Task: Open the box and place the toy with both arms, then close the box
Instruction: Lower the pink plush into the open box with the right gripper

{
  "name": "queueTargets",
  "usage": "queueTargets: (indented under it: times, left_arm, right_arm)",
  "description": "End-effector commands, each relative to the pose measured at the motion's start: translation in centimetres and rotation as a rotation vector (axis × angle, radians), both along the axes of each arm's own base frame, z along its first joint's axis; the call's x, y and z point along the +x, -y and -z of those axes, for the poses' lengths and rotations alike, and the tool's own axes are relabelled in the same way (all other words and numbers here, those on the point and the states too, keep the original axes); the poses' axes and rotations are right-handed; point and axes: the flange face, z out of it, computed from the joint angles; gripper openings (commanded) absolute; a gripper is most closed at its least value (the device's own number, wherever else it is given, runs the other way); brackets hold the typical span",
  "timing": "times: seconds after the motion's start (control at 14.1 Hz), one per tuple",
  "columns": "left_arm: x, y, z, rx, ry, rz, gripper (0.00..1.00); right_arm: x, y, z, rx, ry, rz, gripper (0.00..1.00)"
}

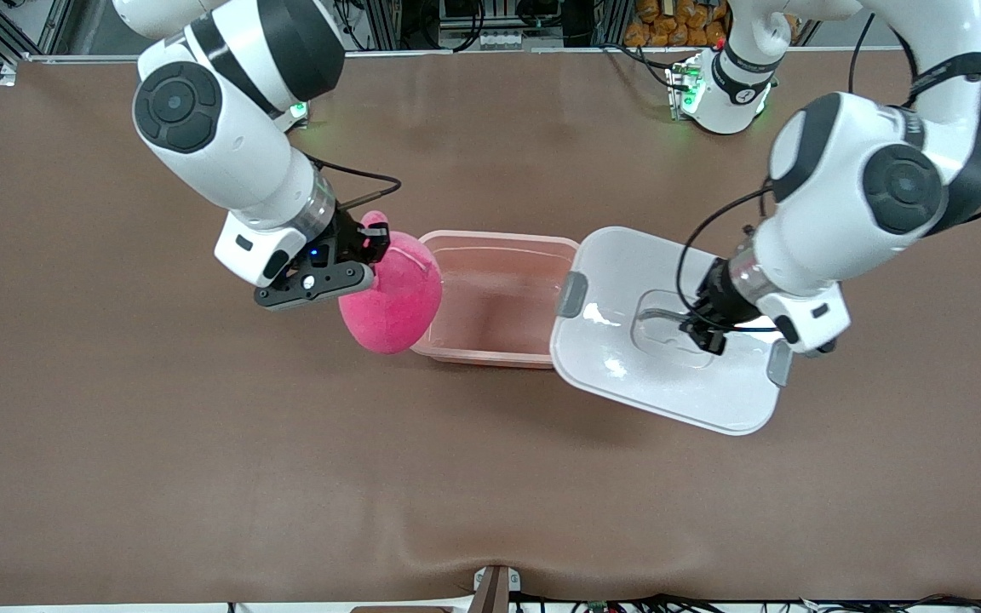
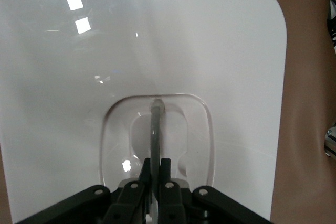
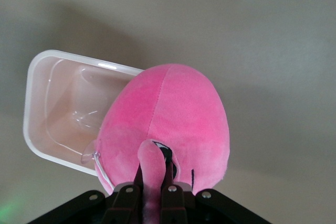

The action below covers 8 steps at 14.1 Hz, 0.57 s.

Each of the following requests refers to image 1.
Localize pink round plush toy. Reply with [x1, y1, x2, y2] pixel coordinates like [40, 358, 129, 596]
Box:
[337, 210, 445, 356]

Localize white box lid grey latches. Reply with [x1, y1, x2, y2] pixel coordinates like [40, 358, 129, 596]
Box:
[549, 226, 796, 437]

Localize metal table clamp bracket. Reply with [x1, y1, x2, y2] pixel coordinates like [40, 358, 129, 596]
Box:
[472, 564, 522, 613]

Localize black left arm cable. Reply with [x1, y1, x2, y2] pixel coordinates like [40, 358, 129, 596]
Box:
[675, 0, 981, 335]

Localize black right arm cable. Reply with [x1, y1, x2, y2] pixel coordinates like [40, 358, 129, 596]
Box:
[301, 153, 403, 215]

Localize orange packaged items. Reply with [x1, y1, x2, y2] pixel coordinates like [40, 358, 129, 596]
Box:
[624, 0, 730, 49]

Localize brown table mat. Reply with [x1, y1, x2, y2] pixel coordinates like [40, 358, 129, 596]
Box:
[0, 47, 981, 607]

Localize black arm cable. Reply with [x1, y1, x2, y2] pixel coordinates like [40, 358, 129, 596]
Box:
[301, 153, 403, 215]
[675, 0, 981, 335]

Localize translucent pink storage box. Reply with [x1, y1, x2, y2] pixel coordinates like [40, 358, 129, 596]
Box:
[410, 230, 582, 370]

